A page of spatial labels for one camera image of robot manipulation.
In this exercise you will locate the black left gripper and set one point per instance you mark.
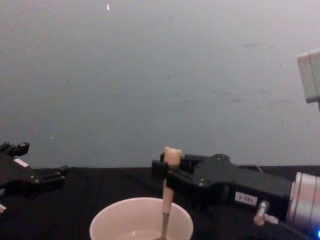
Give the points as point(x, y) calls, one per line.
point(15, 177)

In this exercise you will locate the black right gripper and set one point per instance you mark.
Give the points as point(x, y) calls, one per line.
point(225, 180)

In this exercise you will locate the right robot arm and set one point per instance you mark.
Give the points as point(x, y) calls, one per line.
point(306, 207)

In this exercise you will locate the black table cloth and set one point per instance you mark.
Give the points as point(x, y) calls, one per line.
point(105, 185)

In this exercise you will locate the pale pink cup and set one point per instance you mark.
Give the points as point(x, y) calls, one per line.
point(112, 220)

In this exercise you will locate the plain pale wall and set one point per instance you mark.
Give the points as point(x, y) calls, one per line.
point(150, 75)

